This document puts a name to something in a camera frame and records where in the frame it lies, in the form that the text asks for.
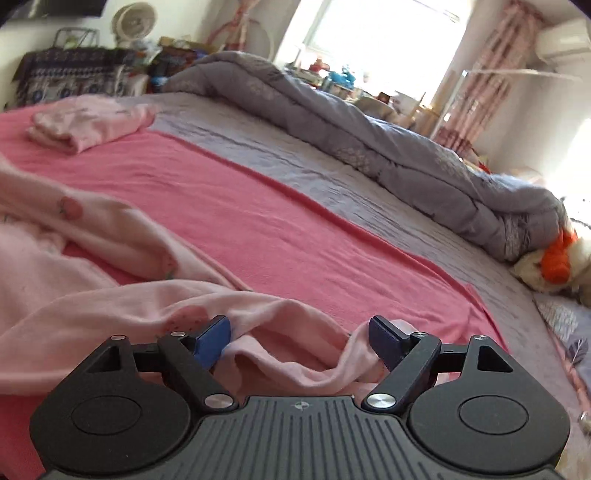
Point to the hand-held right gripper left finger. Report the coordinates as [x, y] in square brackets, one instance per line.
[213, 344]

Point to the grey floral pillow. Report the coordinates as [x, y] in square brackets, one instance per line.
[568, 332]

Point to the blue plush toy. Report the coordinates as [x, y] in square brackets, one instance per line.
[344, 76]

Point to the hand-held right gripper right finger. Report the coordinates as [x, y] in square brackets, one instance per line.
[385, 344]

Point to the white electric fan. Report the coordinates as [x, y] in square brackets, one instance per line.
[135, 23]

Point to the orange puffer jacket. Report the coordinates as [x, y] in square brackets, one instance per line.
[556, 258]

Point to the pile of colourful toys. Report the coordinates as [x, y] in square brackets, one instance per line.
[180, 60]

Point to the black flat screen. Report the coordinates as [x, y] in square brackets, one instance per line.
[55, 7]

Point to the white air conditioner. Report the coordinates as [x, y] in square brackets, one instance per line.
[558, 44]

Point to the purple butterfly bedsheet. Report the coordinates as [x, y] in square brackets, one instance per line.
[346, 184]

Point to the cream puffer jacket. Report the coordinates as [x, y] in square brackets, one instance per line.
[526, 272]

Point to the wooden easel frame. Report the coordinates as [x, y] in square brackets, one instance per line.
[425, 113]

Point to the pink towel blanket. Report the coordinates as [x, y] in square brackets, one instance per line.
[231, 221]

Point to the pink floral curtain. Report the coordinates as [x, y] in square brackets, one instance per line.
[489, 69]
[240, 23]

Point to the dark patterned cover cloth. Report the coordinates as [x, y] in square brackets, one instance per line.
[64, 78]

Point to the grey floral quilt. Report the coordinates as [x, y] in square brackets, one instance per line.
[369, 138]

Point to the beige chair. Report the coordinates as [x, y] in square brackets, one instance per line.
[374, 107]

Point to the white clothes rail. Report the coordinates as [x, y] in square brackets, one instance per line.
[508, 72]

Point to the pink strawberry print pants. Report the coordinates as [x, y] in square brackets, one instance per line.
[92, 314]

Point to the folded pink strawberry top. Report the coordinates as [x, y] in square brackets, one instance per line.
[87, 124]

